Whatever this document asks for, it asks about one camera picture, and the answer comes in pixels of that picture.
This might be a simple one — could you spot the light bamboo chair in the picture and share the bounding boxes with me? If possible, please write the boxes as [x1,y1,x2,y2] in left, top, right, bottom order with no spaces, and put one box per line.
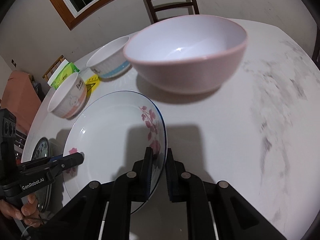
[42,55,66,81]

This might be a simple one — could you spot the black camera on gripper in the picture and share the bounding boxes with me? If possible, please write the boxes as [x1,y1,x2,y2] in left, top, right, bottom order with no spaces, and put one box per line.
[1,108,16,165]

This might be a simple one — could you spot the left hand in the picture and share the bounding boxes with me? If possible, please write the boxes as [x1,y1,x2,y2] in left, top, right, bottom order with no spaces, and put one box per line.
[0,193,41,228]

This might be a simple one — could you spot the green tissue pack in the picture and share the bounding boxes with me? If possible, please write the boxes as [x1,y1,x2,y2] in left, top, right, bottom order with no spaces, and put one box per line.
[47,59,80,89]

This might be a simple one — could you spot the large pink bowl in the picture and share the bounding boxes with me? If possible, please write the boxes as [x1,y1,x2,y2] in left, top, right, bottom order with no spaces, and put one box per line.
[123,15,248,94]

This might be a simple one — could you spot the pink cloth covered furniture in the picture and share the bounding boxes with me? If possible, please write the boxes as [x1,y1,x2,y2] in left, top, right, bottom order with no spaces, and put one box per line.
[1,70,41,134]

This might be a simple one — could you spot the white plate pink flowers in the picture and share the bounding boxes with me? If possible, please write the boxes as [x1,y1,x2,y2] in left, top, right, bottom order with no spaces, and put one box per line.
[62,90,168,215]

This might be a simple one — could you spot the white blue ribbed bowl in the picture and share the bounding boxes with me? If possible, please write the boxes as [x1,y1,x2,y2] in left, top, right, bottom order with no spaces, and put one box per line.
[86,36,131,79]

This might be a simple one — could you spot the small blue floral plate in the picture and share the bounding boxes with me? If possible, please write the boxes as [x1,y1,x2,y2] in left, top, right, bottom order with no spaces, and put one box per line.
[31,137,52,212]

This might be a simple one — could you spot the white pink ribbed bowl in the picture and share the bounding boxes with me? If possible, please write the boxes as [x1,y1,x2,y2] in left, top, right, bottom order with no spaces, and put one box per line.
[47,73,87,119]

